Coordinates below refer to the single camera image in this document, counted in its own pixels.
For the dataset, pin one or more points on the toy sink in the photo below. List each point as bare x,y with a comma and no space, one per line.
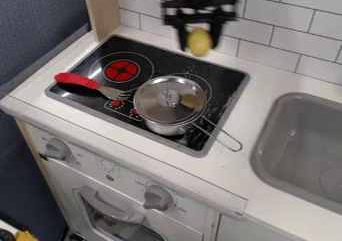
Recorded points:
299,151

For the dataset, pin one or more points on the yellow toy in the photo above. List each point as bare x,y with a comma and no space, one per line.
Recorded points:
200,42

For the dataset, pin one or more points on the silver pot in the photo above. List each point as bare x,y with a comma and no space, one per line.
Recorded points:
170,105

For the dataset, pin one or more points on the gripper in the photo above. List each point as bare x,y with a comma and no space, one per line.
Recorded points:
199,8

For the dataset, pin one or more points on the toy stove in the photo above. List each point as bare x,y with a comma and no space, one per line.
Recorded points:
147,91

